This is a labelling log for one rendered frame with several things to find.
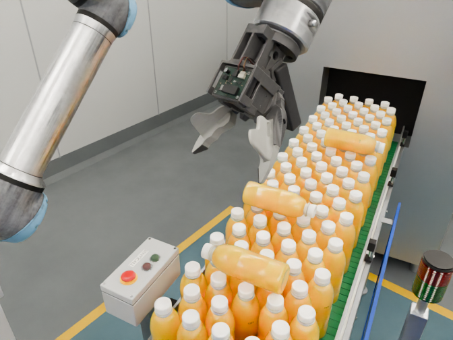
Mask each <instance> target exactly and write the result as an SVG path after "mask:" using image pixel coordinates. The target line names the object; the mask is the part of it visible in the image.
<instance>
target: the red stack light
mask: <svg viewBox="0 0 453 340"><path fill-rule="evenodd" d="M417 274H418V276H419V277H420V279H421V280H422V281H424V282H425V283H426V284H428V285H431V286H434V287H445V286H447V285H448V284H449V283H450V280H451V278H452V275H453V271H452V272H450V273H441V272H437V271H435V270H433V269H431V268H429V267H428V266H427V265H426V264H425V263H424V261H423V259H422V257H421V261H420V263H419V266H418V269H417Z"/></svg>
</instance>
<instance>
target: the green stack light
mask: <svg viewBox="0 0 453 340"><path fill-rule="evenodd" d="M448 285H449V284H448ZM448 285H447V286H445V287H434V286H431V285H428V284H426V283H425V282H424V281H422V280H421V279H420V277H419V276H418V274H417V272H416V275H415V278H414V280H413V284H412V286H411V289H412V292H413V293H414V294H415V296H416V297H417V298H419V299H420V300H422V301H424V302H427V303H430V304H436V303H439V302H441V301H442V300H443V297H444V294H445V292H446V290H447V288H448Z"/></svg>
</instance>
